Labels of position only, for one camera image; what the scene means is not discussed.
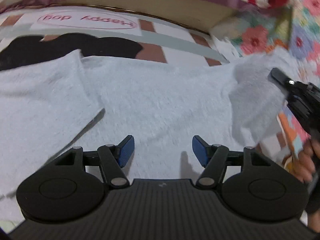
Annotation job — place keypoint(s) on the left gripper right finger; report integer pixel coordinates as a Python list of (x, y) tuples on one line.
[(213, 158)]

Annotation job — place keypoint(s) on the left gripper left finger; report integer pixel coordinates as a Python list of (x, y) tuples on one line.
[(112, 159)]

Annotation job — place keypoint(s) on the light grey abc t-shirt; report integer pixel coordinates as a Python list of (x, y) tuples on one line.
[(91, 101)]

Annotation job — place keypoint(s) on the person's right hand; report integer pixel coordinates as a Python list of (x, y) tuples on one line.
[(303, 167)]

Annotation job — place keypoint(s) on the colourful floral quilt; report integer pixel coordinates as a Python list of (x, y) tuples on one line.
[(295, 29)]

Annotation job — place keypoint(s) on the checkered bed sheet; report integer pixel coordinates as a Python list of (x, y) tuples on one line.
[(161, 42)]

